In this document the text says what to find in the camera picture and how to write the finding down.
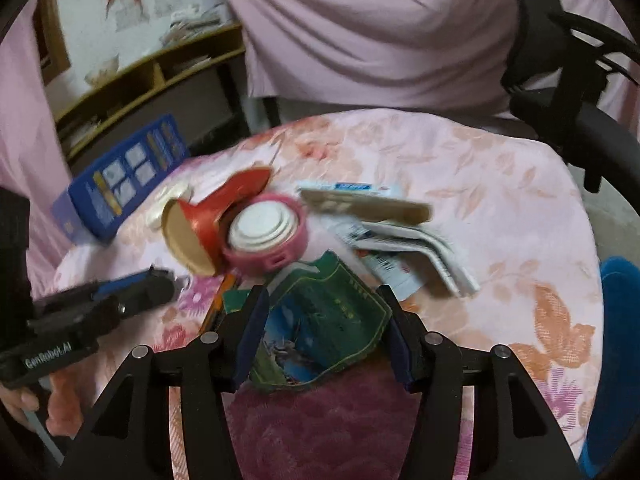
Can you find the pink hanging sheet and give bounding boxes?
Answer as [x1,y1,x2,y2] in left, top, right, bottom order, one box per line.
[209,0,522,119]

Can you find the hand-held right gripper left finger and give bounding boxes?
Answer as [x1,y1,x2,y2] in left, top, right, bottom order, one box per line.
[60,285,271,480]

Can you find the white plastic case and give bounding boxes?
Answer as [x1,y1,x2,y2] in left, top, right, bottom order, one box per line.
[145,182,195,223]

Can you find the blue cardboard carton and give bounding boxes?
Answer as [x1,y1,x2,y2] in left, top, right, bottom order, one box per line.
[51,113,192,246]

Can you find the pink curtain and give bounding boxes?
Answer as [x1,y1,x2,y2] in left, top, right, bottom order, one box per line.
[0,0,77,281]

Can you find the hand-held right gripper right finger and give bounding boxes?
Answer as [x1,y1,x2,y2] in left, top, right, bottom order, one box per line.
[375,284,586,480]

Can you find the stack of paper packets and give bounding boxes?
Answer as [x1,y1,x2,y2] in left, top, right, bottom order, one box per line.
[335,220,481,297]

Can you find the person's left hand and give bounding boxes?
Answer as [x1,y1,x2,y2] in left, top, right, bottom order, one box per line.
[0,382,42,428]

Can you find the floral ceramic bowl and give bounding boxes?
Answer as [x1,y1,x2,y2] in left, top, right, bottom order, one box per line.
[84,55,121,86]

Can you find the pile of papers and boxes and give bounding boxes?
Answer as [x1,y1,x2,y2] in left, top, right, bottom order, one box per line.
[160,2,227,44]

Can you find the blue stool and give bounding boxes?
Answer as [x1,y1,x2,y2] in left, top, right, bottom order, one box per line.
[580,256,640,479]

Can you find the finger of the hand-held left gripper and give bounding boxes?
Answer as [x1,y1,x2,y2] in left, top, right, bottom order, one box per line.
[95,266,173,298]
[116,274,190,319]

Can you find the orange pencil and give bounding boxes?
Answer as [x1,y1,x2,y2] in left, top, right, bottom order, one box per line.
[199,272,237,334]

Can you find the black office chair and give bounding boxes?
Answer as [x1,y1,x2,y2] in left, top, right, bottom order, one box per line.
[501,0,640,194]

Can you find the blue white toothpaste tube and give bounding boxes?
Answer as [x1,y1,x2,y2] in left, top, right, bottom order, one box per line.
[300,181,404,199]

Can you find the green snack packet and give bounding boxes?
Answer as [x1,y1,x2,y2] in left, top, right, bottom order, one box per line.
[222,251,394,392]

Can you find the pink floral blanket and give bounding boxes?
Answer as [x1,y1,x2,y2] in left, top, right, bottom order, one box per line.
[25,109,607,480]

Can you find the pink collapsible cup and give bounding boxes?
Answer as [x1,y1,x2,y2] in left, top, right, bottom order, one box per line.
[220,192,310,276]

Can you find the wooden shelf desk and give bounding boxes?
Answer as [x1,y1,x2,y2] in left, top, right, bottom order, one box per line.
[52,22,249,162]

